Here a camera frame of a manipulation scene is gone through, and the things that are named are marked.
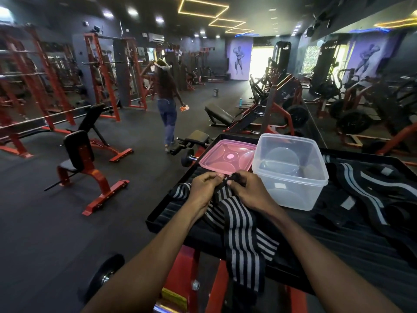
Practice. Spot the white air conditioner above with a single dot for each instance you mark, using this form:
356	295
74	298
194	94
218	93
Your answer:
156	37

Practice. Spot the red black incline bench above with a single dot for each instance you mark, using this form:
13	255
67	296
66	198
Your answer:
97	130

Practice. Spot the person's left forearm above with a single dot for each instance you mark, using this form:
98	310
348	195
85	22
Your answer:
153	257

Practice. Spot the person's right hand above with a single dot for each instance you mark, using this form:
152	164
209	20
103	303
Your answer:
251	189

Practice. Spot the black grey striped wrap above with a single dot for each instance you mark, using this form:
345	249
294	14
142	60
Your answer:
237	231

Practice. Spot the black weight plate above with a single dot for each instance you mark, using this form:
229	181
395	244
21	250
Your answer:
103	276
298	115

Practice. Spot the black dumbbell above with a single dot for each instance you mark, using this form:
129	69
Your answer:
188	155

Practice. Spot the pink plastic container lid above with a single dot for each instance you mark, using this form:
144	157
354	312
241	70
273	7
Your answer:
228	157

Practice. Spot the wall mirror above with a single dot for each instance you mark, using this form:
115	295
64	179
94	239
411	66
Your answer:
365	91

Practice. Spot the black platform tray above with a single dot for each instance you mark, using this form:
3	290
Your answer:
325	224

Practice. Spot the person's left thumb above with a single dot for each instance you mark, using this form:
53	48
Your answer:
217	176

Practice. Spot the black decline bench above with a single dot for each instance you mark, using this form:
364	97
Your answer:
220	115

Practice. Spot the orange cloth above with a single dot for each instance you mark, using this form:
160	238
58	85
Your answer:
184	108

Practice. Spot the person's right thumb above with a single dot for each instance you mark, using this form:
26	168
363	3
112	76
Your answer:
235	185

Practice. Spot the clear plastic container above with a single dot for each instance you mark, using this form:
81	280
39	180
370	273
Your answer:
290	169

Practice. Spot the red squat rack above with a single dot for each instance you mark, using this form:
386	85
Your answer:
29	87

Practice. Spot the steel barbell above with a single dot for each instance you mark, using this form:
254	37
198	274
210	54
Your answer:
42	118

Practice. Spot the red power rack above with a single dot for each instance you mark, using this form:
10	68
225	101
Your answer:
112	71

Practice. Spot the red black upright seat bench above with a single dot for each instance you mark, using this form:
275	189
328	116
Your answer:
86	169

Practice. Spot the red machine frame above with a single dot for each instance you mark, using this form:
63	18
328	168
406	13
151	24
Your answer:
202	283

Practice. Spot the person's right forearm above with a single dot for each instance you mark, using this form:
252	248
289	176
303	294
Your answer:
325	264

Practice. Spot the black wrap with grey stripes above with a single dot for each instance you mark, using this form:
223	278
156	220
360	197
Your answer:
371	192

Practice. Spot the bodybuilder wall poster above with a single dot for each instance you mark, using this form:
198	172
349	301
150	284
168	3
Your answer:
239	58

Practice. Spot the person's left hand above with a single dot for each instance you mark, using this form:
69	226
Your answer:
202	189

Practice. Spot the red plate loaded machine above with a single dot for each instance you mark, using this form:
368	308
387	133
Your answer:
270	101

